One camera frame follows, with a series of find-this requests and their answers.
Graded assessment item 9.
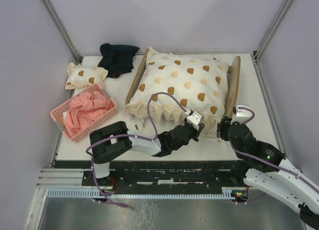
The large bear print cushion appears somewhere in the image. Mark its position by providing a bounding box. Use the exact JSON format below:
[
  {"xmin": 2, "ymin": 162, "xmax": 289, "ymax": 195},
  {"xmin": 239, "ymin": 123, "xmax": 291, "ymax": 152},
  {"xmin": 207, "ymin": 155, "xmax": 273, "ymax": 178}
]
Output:
[{"xmin": 125, "ymin": 48, "xmax": 229, "ymax": 134}]

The wooden pet bed frame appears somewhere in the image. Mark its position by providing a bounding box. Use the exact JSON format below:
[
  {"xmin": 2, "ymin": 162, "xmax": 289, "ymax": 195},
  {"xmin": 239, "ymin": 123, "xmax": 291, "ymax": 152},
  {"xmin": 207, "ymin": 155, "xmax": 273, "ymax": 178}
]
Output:
[{"xmin": 125, "ymin": 48, "xmax": 241, "ymax": 118}]

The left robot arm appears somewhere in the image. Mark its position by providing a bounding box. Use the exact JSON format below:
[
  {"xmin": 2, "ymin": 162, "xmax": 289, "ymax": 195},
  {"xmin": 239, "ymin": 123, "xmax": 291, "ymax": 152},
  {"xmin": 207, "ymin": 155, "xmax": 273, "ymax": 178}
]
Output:
[{"xmin": 86, "ymin": 120, "xmax": 204, "ymax": 185}]

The pink cloth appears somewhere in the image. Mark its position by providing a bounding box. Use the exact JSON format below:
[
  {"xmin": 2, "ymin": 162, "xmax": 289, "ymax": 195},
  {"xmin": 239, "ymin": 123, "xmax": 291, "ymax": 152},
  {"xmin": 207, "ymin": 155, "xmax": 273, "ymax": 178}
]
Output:
[{"xmin": 63, "ymin": 91, "xmax": 114, "ymax": 137}]

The dark navy garment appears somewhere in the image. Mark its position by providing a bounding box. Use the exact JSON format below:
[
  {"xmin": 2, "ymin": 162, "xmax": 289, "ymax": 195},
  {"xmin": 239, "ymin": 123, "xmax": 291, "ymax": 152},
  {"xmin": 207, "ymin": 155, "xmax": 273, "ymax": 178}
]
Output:
[{"xmin": 98, "ymin": 43, "xmax": 140, "ymax": 79}]

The small bear print pillow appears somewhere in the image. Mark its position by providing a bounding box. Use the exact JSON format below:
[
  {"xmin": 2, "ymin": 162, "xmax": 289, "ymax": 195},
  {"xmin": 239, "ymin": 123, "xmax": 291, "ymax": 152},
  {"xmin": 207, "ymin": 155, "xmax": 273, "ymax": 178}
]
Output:
[{"xmin": 65, "ymin": 63, "xmax": 108, "ymax": 90}]

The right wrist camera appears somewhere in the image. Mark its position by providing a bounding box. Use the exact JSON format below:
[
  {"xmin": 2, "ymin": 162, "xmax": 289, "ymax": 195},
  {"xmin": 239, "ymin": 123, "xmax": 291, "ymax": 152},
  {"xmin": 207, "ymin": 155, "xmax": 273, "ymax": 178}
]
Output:
[{"xmin": 231, "ymin": 105, "xmax": 255, "ymax": 124}]

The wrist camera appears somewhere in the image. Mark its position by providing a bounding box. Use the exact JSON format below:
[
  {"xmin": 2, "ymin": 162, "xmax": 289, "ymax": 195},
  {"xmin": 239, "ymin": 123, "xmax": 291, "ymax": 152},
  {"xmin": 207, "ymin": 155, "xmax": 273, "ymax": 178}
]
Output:
[
  {"xmin": 186, "ymin": 110, "xmax": 204, "ymax": 129},
  {"xmin": 231, "ymin": 105, "xmax": 255, "ymax": 124}
]

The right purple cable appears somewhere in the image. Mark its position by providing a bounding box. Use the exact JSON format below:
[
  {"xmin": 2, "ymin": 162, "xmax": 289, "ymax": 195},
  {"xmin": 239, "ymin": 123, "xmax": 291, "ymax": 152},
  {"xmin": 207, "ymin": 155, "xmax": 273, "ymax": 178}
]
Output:
[{"xmin": 230, "ymin": 106, "xmax": 319, "ymax": 205}]

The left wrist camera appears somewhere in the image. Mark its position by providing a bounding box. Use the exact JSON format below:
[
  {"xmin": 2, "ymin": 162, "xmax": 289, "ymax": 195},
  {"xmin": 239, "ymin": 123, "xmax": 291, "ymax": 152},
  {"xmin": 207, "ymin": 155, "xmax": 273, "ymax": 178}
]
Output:
[{"xmin": 186, "ymin": 110, "xmax": 204, "ymax": 129}]

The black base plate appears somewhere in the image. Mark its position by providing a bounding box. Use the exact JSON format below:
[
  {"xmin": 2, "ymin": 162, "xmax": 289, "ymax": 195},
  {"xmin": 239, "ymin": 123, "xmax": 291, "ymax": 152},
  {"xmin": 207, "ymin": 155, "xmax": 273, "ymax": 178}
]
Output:
[{"xmin": 82, "ymin": 159, "xmax": 260, "ymax": 191}]

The right aluminium frame post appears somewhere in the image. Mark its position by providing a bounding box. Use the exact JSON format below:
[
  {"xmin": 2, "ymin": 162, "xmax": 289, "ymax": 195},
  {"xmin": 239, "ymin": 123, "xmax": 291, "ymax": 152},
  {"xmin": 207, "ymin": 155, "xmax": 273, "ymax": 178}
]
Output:
[{"xmin": 254, "ymin": 0, "xmax": 296, "ymax": 62}]

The aluminium frame post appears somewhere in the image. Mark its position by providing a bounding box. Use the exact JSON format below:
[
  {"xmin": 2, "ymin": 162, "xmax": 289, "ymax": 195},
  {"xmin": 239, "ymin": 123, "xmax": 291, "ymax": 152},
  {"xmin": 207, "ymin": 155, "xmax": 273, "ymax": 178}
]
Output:
[
  {"xmin": 254, "ymin": 0, "xmax": 296, "ymax": 62},
  {"xmin": 41, "ymin": 0, "xmax": 83, "ymax": 63}
]

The white slotted cable duct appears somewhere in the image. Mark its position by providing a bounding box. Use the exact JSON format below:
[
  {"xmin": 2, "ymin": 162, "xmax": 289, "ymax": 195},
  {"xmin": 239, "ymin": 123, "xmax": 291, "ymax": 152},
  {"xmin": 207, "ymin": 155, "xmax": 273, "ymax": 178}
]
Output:
[{"xmin": 47, "ymin": 186, "xmax": 237, "ymax": 198}]

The left aluminium frame post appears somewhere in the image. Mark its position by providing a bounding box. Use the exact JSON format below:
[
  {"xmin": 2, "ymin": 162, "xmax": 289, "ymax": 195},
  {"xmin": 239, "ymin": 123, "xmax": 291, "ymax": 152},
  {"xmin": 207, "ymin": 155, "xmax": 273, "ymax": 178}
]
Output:
[{"xmin": 41, "ymin": 0, "xmax": 83, "ymax": 63}]

